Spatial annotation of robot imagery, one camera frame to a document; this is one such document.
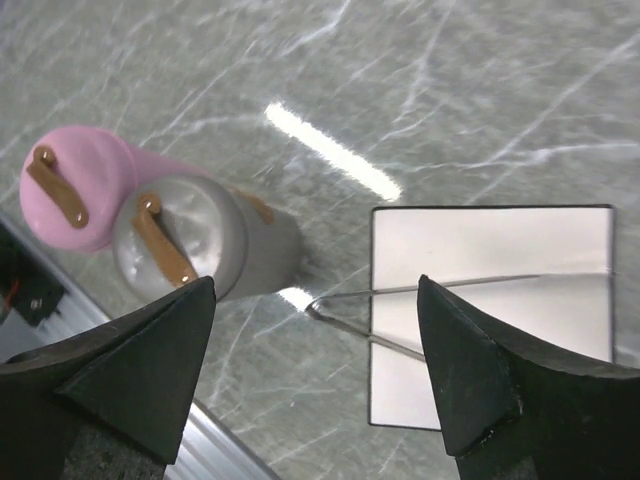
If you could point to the metal tongs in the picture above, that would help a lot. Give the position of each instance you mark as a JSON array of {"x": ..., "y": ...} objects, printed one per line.
[{"x": 571, "y": 310}]

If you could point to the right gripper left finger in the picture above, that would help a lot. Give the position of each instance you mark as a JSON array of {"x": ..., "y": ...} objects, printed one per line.
[{"x": 111, "y": 402}]

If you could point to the grey lid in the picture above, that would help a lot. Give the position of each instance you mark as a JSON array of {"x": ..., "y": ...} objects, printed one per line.
[{"x": 176, "y": 229}]

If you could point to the pink cylinder container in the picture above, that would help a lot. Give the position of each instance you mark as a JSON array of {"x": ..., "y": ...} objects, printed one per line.
[{"x": 149, "y": 166}]

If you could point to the pink lid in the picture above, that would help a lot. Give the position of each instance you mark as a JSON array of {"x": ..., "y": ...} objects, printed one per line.
[{"x": 72, "y": 184}]

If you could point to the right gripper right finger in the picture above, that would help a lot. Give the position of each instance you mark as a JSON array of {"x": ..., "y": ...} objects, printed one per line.
[{"x": 513, "y": 406}]

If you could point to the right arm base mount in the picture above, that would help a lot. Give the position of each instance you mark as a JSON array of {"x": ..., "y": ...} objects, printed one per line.
[{"x": 27, "y": 287}]

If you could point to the white square plate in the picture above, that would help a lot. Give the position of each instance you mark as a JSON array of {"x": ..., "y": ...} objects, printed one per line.
[{"x": 546, "y": 270}]

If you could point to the grey cylinder container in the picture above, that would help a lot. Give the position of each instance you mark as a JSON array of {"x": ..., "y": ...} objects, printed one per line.
[{"x": 261, "y": 248}]

